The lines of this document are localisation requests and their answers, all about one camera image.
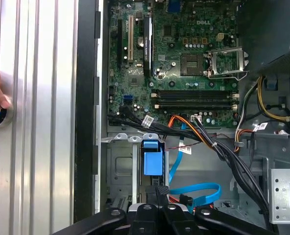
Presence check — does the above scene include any metal locking lever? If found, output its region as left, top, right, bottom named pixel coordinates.
left=207, top=70, right=249, bottom=81

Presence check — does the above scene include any round black blue-ringed tool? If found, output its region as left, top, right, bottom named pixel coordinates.
left=0, top=96, right=14, bottom=130

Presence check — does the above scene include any CPU socket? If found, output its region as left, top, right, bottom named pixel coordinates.
left=180, top=53, right=206, bottom=76

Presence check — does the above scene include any metal socket cover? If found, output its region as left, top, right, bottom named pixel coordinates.
left=206, top=46, right=248, bottom=74

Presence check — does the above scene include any black RAM slot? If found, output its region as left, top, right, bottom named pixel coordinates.
left=151, top=89, right=240, bottom=100
left=153, top=100, right=239, bottom=110

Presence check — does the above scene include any green motherboard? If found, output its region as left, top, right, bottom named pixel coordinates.
left=108, top=0, right=240, bottom=128

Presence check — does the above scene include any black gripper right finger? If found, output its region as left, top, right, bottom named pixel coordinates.
left=156, top=185, right=277, bottom=235

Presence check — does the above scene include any white expansion slot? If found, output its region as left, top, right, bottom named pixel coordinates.
left=128, top=15, right=134, bottom=62

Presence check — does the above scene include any black PC case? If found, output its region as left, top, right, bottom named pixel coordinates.
left=73, top=0, right=290, bottom=235

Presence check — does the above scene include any hard disk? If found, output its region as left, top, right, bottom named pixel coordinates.
left=140, top=139, right=170, bottom=205

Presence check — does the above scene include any metal disk bay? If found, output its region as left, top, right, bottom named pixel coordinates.
left=105, top=133, right=138, bottom=209
left=136, top=133, right=171, bottom=209

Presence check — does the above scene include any black cable bundle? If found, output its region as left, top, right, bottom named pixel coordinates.
left=108, top=105, right=270, bottom=221

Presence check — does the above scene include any blue data wire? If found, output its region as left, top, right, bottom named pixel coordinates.
left=168, top=122, right=222, bottom=213

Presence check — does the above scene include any disk power wire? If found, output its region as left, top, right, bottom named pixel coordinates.
left=169, top=193, right=195, bottom=213

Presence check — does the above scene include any black graphics card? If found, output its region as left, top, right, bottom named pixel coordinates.
left=143, top=16, right=154, bottom=77

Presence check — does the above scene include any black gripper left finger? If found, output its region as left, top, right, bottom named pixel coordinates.
left=52, top=204, right=161, bottom=235

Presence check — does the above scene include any grey power supply unit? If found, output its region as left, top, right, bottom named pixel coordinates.
left=237, top=0, right=290, bottom=72

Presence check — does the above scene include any yellow wire bundle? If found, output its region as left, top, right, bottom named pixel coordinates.
left=256, top=75, right=290, bottom=122

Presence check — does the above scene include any orange wire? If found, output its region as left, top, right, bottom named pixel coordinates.
left=168, top=115, right=215, bottom=149

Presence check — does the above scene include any metal drive cage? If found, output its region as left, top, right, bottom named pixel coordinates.
left=237, top=133, right=290, bottom=235

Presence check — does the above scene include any black expansion slot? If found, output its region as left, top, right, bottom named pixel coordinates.
left=117, top=19, right=123, bottom=71

